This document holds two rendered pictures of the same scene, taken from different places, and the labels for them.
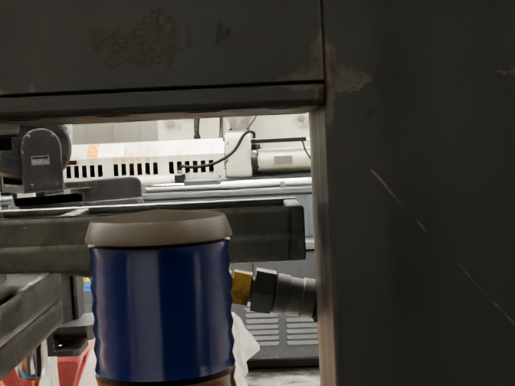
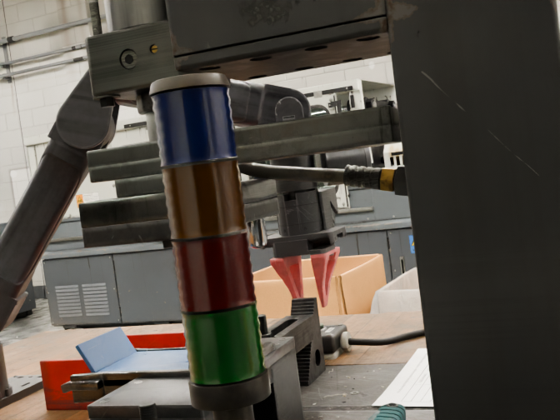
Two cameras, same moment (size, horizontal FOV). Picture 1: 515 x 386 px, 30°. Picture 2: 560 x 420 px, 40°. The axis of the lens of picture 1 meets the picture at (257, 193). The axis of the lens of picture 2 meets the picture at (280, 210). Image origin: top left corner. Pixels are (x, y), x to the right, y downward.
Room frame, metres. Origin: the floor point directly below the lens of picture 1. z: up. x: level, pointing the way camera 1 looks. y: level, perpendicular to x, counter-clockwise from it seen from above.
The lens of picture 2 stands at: (-0.08, -0.14, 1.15)
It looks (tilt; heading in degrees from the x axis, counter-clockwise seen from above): 3 degrees down; 21
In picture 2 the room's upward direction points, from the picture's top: 7 degrees counter-clockwise
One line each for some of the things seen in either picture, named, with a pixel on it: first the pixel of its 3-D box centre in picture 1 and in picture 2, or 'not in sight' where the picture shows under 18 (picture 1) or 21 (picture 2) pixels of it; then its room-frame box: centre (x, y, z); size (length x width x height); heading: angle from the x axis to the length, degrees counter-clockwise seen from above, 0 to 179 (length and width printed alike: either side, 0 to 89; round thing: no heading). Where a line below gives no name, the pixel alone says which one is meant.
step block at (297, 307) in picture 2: not in sight; (301, 340); (0.75, 0.18, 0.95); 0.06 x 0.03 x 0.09; 0
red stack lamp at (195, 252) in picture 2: not in sight; (213, 269); (0.26, 0.03, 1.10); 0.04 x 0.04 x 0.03
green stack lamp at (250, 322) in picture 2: not in sight; (223, 339); (0.26, 0.03, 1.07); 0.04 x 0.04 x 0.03
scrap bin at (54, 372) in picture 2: not in sight; (160, 368); (0.71, 0.34, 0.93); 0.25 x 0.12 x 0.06; 90
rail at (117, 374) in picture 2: not in sight; (171, 384); (0.48, 0.20, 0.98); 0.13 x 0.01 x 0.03; 90
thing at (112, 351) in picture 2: not in sight; (170, 347); (0.52, 0.21, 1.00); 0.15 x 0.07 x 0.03; 90
